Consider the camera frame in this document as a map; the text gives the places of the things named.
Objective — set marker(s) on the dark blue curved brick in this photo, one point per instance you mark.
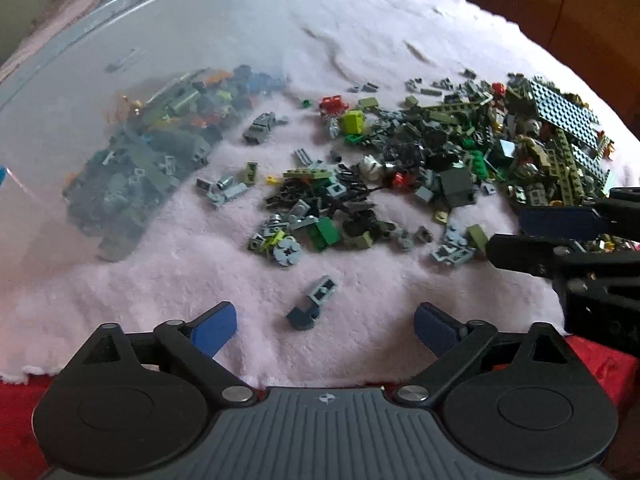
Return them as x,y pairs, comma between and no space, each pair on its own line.
302,317

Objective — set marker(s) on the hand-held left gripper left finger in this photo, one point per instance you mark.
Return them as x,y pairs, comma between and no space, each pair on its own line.
215,329

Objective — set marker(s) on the lime green cube brick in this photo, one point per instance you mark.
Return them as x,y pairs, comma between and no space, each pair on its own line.
353,121

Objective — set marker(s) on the clear plastic storage box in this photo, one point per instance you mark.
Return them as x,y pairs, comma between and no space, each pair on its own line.
75,85

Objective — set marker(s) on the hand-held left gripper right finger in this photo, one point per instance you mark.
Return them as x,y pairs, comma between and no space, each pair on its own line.
436,329

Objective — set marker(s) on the pink striped quilt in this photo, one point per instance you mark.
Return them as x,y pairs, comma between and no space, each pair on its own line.
60,15

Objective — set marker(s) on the large grey studded baseplate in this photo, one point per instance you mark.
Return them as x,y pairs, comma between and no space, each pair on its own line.
565,107

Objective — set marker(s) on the long blue-grey studded plate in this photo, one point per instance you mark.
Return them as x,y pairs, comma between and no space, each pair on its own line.
590,165

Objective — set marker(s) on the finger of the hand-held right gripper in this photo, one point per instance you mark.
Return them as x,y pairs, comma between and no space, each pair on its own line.
560,222
530,255

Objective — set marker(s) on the building brick pile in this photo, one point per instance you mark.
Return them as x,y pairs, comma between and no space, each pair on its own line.
400,160

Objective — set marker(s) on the stored building brick heap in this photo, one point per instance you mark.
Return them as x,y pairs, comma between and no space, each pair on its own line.
150,150

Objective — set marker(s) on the brown wooden dresser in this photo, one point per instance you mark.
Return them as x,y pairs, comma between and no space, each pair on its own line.
575,10

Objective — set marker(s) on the round grey studded piece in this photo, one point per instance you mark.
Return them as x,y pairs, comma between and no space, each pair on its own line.
287,252

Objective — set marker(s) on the pink fluffy blanket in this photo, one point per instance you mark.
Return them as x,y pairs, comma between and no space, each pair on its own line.
350,25

